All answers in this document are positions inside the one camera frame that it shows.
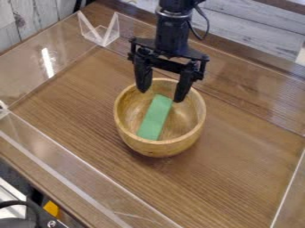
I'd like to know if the yellow tag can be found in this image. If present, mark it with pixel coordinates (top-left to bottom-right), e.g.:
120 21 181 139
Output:
43 200 61 218

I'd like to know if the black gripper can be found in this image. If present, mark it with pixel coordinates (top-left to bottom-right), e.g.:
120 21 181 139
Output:
128 37 210 102

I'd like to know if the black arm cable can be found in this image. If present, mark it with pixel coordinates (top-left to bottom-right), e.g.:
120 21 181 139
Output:
186 5 212 41

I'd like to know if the clear acrylic tray wall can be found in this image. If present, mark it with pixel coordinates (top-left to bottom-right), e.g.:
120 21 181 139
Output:
0 102 182 228

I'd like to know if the clear acrylic corner bracket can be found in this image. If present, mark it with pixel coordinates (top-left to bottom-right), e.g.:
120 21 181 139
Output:
78 11 121 47

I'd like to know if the brown wooden bowl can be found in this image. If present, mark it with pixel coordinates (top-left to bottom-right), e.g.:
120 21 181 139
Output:
114 77 208 158

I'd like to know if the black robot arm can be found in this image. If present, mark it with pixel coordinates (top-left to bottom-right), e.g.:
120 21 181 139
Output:
128 0 210 102

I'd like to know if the green rectangular block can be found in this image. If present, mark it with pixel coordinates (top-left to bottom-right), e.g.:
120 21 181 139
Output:
137 94 173 141

